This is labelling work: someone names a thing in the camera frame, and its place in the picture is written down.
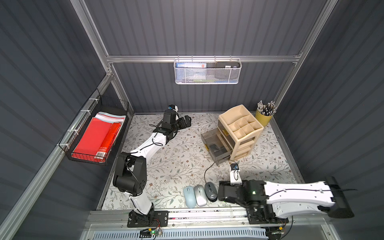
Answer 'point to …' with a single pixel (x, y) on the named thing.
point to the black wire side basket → (98, 103)
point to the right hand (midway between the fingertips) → (226, 188)
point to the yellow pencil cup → (264, 119)
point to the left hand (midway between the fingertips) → (186, 119)
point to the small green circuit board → (148, 232)
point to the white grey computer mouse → (200, 195)
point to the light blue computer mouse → (190, 196)
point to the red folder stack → (96, 142)
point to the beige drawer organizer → (240, 126)
